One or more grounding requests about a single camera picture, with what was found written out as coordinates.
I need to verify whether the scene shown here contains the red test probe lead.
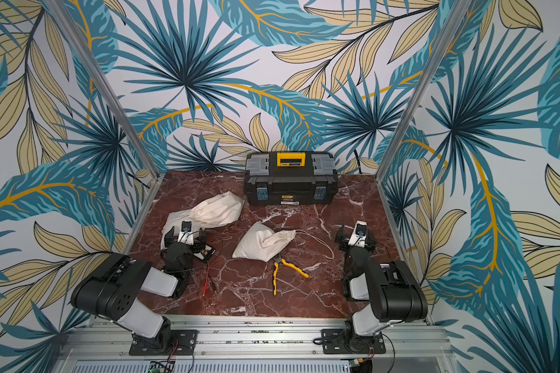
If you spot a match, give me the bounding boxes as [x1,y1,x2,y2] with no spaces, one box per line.
[202,263,210,296]

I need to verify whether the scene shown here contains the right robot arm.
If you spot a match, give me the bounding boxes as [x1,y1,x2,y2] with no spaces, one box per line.
[314,222,429,356]

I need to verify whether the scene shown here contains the aluminium corner post right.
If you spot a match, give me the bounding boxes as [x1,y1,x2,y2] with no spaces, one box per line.
[375,0,474,183]

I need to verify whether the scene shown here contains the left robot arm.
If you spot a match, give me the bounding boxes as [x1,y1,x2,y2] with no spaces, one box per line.
[71,228,209,357]

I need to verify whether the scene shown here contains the black plastic toolbox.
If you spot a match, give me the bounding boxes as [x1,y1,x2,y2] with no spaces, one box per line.
[244,152,339,205]

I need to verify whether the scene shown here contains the aluminium corner post left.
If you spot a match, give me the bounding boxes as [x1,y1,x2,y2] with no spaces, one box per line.
[41,0,162,177]

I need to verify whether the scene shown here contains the yellow handled pliers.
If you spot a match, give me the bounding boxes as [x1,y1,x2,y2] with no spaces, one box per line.
[271,253,310,297]

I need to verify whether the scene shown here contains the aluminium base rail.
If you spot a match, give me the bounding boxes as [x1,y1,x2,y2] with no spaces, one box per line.
[54,315,460,372]

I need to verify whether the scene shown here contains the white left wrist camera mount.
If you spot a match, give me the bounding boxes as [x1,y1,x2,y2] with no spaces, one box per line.
[177,221,194,245]

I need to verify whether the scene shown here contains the aluminium corner post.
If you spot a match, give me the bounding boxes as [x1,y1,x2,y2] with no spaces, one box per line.
[375,0,474,183]
[41,0,162,177]

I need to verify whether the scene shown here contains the cream cloth drawstring bag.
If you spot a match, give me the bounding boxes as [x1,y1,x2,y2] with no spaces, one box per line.
[232,221,336,263]

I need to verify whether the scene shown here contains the yellow toolbox handle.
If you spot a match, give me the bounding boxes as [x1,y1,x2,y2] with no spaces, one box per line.
[276,152,306,167]

